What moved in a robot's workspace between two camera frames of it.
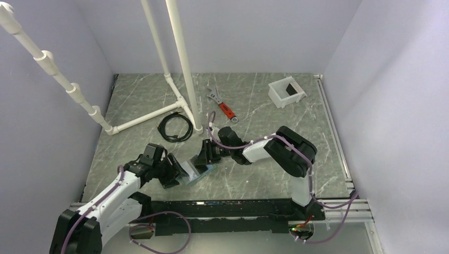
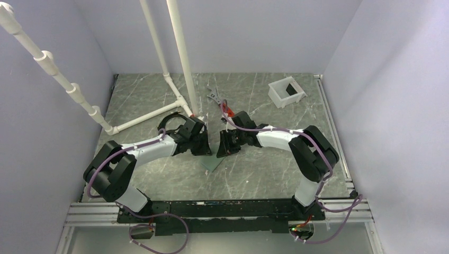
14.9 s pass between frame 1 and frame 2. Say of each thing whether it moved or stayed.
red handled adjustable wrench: stayed
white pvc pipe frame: stayed
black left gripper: moved
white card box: stayed
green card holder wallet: moved
